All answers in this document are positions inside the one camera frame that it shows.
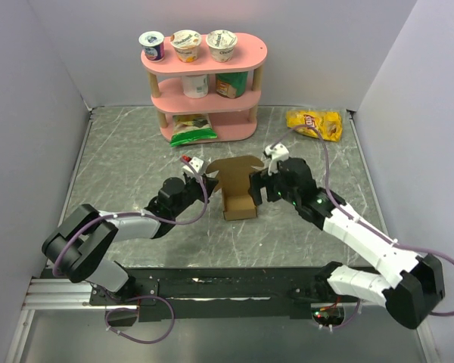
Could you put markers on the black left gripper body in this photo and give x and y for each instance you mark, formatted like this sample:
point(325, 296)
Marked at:
point(194, 190)

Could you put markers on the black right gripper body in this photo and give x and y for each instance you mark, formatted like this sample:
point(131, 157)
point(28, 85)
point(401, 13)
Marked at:
point(290, 195)

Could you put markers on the brown cardboard box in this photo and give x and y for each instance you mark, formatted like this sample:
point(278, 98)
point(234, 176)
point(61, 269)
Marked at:
point(232, 175)

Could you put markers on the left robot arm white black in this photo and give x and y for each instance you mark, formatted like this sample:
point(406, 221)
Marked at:
point(78, 246)

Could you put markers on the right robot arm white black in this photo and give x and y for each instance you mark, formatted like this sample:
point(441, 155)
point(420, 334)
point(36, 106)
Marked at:
point(409, 286)

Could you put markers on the green snack box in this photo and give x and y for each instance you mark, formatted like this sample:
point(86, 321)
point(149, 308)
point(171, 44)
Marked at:
point(231, 85)

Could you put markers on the green chip bag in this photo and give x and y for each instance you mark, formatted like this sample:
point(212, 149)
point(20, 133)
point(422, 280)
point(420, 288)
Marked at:
point(191, 127)

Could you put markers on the pink three-tier shelf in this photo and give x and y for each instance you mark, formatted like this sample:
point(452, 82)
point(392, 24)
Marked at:
point(232, 119)

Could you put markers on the yellow Lays chip bag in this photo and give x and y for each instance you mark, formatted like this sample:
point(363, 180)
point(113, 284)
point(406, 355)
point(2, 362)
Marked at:
point(327, 123)

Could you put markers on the white cup middle shelf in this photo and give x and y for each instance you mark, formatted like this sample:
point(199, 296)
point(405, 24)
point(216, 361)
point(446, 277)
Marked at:
point(195, 86)

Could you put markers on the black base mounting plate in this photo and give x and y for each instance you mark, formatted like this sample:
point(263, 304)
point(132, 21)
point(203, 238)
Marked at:
point(183, 293)

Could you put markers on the white Chobani yogurt cup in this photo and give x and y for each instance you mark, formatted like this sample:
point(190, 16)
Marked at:
point(221, 44)

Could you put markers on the orange Chobani yogurt cup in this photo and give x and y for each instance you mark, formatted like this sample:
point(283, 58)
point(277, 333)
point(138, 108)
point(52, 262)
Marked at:
point(186, 44)

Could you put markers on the purple white yogurt cup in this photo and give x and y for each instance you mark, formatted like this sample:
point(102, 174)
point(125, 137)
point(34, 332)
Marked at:
point(152, 43)

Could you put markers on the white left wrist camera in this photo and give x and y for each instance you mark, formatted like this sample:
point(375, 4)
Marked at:
point(193, 166)

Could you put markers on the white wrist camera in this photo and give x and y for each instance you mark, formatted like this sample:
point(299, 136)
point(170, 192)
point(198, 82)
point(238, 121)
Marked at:
point(193, 166)
point(275, 154)

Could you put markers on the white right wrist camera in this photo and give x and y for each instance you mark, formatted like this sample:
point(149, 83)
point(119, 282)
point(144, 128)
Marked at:
point(275, 154)

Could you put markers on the aluminium rail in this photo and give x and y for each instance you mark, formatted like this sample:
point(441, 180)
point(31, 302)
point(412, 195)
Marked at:
point(58, 294)

